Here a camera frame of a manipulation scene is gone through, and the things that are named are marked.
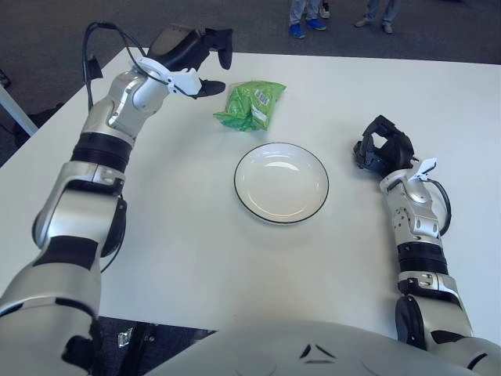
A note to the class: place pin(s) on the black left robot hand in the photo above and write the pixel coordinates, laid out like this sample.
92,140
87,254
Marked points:
176,43

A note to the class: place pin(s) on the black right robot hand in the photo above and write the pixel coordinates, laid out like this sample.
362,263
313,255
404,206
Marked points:
395,150

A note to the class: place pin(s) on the green snack bag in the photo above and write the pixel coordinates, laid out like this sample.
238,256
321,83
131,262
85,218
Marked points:
244,102

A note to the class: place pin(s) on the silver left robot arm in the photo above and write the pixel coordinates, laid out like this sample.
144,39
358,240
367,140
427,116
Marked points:
78,211

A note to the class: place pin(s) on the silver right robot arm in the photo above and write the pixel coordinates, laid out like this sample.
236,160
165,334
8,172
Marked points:
415,223

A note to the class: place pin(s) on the white plate black rim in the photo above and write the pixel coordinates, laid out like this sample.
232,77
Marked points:
280,184

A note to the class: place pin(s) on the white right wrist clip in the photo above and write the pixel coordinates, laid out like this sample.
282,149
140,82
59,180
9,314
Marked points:
426,164

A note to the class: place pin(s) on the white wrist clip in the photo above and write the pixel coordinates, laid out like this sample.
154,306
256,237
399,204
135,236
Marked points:
188,80
426,164

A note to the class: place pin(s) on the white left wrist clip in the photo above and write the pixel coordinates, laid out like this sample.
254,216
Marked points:
188,80

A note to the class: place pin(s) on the person with blue shoes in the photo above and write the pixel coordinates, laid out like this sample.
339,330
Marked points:
297,11

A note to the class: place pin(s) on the person with tan shoes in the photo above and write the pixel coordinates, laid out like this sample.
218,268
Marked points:
389,9

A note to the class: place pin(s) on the person with white sneakers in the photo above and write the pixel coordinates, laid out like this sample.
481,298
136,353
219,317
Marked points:
325,12

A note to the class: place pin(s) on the white side table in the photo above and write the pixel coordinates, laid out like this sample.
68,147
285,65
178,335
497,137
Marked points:
15,111

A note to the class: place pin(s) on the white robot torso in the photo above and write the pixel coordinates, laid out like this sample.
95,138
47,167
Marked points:
274,348

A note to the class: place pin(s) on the shiny metal table bracket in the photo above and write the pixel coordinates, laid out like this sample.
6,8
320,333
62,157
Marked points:
125,337

